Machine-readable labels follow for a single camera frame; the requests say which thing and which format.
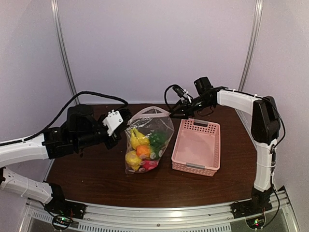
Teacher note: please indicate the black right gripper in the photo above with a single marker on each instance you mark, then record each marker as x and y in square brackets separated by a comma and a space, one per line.
[188, 110]

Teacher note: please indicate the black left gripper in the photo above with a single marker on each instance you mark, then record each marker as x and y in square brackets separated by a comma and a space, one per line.
[109, 143]

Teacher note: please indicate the green toy bell pepper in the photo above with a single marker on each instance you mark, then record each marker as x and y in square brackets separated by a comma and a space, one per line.
[158, 138]

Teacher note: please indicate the yellow toy banana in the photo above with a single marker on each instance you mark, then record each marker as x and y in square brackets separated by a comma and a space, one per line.
[137, 138]

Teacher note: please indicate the clear zip top bag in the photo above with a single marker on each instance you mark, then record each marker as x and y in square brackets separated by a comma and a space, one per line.
[147, 121]

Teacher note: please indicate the yellow toy lemon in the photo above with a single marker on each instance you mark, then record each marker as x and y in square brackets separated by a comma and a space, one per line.
[133, 160]

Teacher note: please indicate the orange toy tangerine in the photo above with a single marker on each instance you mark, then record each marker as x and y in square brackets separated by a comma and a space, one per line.
[143, 151]

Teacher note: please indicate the green black toy watermelon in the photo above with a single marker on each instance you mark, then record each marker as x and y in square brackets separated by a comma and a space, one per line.
[156, 153]

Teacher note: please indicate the red toy apple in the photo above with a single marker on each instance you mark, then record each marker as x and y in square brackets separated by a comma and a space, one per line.
[147, 165]

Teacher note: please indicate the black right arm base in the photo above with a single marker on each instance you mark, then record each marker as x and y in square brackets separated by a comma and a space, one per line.
[251, 207]

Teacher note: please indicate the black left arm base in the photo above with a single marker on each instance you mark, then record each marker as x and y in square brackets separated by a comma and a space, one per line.
[60, 206]

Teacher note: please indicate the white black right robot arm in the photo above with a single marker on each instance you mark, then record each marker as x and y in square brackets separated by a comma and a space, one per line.
[266, 124]

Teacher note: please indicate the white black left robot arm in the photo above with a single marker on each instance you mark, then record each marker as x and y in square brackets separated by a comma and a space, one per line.
[49, 144]

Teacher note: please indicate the pink perforated plastic basket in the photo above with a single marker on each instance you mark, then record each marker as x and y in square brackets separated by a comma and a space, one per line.
[197, 149]

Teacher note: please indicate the left circuit board with leds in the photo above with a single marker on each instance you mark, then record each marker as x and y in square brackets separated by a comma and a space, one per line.
[61, 222]

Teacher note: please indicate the circuit board with leds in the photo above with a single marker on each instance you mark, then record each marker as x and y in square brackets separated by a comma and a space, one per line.
[61, 222]
[256, 223]

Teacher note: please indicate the right circuit board with leds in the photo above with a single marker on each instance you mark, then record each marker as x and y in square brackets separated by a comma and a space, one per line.
[256, 223]

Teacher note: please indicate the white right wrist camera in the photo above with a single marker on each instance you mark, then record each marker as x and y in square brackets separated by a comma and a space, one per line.
[182, 93]

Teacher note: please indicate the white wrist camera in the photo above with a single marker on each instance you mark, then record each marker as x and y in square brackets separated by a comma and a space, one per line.
[182, 93]
[116, 119]

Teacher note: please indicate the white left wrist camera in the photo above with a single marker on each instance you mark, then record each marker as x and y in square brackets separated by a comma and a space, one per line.
[116, 119]

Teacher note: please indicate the aluminium front rail frame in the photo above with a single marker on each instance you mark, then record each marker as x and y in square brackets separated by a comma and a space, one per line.
[206, 218]

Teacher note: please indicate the right aluminium corner post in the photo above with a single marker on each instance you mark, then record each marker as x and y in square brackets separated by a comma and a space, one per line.
[257, 18]

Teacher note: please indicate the aluminium corner post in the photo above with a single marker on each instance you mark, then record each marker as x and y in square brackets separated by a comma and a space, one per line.
[62, 47]
[257, 18]

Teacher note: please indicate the left aluminium corner post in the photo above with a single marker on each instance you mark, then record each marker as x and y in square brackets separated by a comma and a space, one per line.
[62, 47]

